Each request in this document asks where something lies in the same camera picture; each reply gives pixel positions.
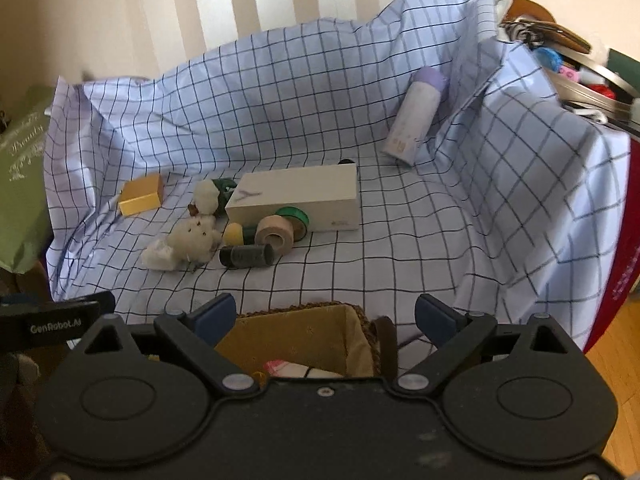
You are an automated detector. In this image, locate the blue checked cloth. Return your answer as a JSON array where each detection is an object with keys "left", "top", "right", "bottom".
[{"left": 42, "top": 0, "right": 633, "bottom": 356}]

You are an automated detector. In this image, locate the green paper bag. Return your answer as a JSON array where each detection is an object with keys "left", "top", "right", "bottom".
[{"left": 0, "top": 85, "right": 59, "bottom": 274}]

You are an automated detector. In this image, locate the white bottle with purple cap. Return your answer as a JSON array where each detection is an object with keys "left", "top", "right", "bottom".
[{"left": 381, "top": 66, "right": 447, "bottom": 167}]

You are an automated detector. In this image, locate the dark green roll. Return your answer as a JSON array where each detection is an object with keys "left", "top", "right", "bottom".
[{"left": 212, "top": 178, "right": 239, "bottom": 206}]

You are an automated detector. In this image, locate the brown wooden item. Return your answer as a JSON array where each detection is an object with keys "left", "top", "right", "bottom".
[{"left": 501, "top": 0, "right": 594, "bottom": 54}]

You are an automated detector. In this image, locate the white rectangular box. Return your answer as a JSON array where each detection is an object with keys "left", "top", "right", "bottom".
[{"left": 225, "top": 162, "right": 359, "bottom": 232}]

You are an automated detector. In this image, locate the blue toy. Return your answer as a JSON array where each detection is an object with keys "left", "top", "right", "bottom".
[{"left": 532, "top": 47, "right": 562, "bottom": 72}]

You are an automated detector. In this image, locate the dark grey cylinder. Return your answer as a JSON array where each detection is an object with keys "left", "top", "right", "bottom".
[{"left": 219, "top": 243, "right": 274, "bottom": 270}]

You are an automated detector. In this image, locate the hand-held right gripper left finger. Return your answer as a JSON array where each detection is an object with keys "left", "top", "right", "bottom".
[{"left": 75, "top": 294, "right": 261, "bottom": 394}]

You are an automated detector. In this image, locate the gold box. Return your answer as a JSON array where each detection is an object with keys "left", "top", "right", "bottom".
[{"left": 118, "top": 174, "right": 165, "bottom": 218}]

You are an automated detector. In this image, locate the green tape roll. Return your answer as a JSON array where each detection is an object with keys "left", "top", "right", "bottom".
[{"left": 276, "top": 206, "right": 312, "bottom": 241}]

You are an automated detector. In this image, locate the wicker basket with yellow lining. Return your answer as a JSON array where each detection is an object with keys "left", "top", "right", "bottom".
[{"left": 215, "top": 301, "right": 399, "bottom": 379}]

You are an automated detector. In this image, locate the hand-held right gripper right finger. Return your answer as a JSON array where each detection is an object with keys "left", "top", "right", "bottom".
[{"left": 392, "top": 294, "right": 576, "bottom": 394}]

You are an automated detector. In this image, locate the white plush bear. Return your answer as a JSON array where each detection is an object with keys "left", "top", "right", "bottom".
[{"left": 167, "top": 214, "right": 224, "bottom": 264}]

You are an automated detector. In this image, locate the small white plush toy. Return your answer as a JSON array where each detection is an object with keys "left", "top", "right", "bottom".
[{"left": 194, "top": 180, "right": 221, "bottom": 217}]

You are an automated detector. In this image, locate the pink and white item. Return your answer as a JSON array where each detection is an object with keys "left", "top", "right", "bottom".
[{"left": 264, "top": 359, "right": 346, "bottom": 379}]

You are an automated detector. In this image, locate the dark green box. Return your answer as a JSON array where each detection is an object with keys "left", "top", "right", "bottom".
[{"left": 607, "top": 48, "right": 640, "bottom": 97}]

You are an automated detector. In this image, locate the beige tape roll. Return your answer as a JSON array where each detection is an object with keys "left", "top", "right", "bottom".
[{"left": 254, "top": 214, "right": 296, "bottom": 252}]

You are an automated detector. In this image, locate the white crumpled cloth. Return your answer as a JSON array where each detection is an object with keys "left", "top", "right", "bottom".
[{"left": 140, "top": 239, "right": 176, "bottom": 271}]

